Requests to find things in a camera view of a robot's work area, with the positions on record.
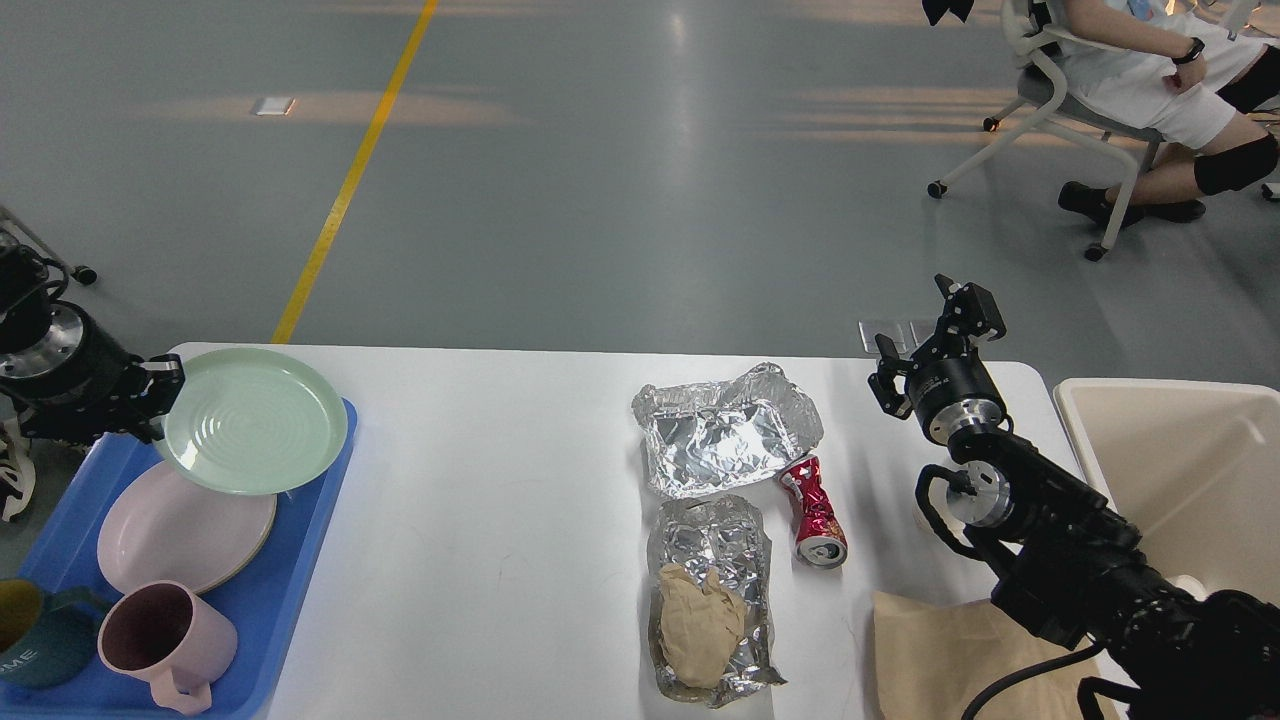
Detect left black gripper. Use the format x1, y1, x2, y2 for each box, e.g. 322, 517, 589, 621
3, 305, 186, 445

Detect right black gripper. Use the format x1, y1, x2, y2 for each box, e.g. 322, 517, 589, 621
868, 274, 1007, 446

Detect green plate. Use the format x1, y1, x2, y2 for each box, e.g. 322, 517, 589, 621
155, 347, 355, 496

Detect pink mug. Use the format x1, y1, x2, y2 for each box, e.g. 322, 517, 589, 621
97, 582, 239, 717

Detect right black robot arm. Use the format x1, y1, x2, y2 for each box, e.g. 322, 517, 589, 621
868, 274, 1279, 719

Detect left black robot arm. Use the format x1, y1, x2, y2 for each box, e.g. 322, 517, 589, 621
1, 240, 186, 445

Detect pink plate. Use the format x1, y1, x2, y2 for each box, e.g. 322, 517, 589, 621
96, 462, 276, 594

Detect blue plastic tray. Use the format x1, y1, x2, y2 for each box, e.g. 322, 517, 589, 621
1, 436, 355, 719

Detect left rolling chair leg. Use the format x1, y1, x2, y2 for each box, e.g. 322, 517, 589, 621
1, 205, 99, 286

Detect crushed red soda can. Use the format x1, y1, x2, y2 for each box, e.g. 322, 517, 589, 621
778, 454, 849, 570

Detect crumpled foil tray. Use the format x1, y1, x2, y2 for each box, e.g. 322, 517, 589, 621
631, 363, 826, 498

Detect blue mug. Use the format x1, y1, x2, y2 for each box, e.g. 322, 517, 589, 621
1, 578, 113, 689

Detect flat crumpled foil sheet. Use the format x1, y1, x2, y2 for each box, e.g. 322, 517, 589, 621
646, 495, 785, 708

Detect white rolling chair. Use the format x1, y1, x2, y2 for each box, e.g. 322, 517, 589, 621
927, 1, 1165, 263

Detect beige plastic bin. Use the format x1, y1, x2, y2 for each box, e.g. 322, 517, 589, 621
1053, 378, 1279, 603

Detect brown paper bag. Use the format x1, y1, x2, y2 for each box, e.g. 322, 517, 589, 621
873, 592, 1100, 719

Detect black garment on chair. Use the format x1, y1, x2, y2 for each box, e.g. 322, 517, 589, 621
920, 0, 975, 27

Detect crumpled brown paper ball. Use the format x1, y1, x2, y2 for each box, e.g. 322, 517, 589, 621
659, 562, 748, 689

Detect seated person white shorts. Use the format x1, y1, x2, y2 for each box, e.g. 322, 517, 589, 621
1050, 1, 1279, 225

